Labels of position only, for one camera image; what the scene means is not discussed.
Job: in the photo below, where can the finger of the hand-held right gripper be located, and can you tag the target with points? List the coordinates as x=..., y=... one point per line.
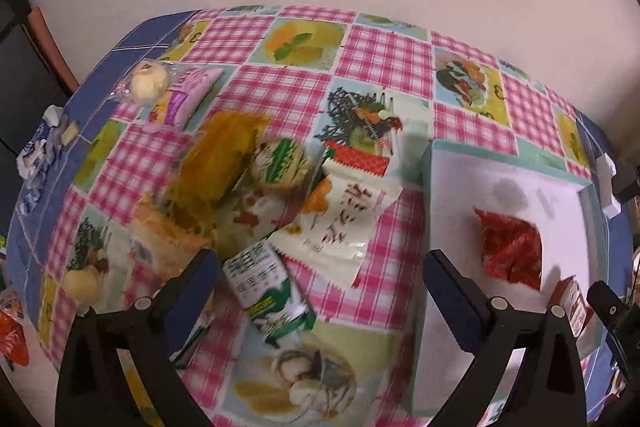
x=612, y=309

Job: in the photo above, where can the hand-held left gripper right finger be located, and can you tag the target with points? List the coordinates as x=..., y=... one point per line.
x=450, y=294

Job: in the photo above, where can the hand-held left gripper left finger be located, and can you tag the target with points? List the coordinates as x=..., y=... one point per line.
x=200, y=289

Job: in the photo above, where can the green and white snack packet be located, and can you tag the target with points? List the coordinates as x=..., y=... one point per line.
x=265, y=292

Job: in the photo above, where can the sandwich cake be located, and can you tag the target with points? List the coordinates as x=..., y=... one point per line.
x=165, y=232

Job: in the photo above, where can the white tray with teal rim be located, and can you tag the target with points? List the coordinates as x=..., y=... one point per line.
x=465, y=207

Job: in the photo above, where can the yellow cake packet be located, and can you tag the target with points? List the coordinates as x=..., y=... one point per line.
x=215, y=162

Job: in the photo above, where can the white packet with orange print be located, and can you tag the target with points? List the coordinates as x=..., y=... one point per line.
x=345, y=217

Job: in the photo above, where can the green-labelled round pastry packet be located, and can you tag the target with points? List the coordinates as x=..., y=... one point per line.
x=280, y=164

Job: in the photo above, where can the purple swiss roll packet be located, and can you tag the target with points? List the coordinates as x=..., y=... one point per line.
x=187, y=94

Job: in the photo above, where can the round bun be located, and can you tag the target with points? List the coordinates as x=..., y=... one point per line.
x=145, y=82

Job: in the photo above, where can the brown and red small packet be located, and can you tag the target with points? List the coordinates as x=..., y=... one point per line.
x=575, y=307

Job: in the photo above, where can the red snack packet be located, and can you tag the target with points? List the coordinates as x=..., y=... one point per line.
x=512, y=247

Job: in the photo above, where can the white plastic clip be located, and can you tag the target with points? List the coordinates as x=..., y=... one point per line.
x=607, y=192

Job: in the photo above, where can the dark grey device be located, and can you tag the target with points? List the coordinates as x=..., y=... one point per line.
x=629, y=187

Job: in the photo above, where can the small cream block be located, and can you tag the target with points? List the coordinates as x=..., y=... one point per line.
x=71, y=133

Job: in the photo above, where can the crumpled blue and white packet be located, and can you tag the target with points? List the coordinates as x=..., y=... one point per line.
x=37, y=152

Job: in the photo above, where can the pink checked printed tablecloth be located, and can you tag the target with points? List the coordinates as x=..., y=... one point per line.
x=390, y=57

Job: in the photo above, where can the dark cabinet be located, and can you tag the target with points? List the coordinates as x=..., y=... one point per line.
x=20, y=82

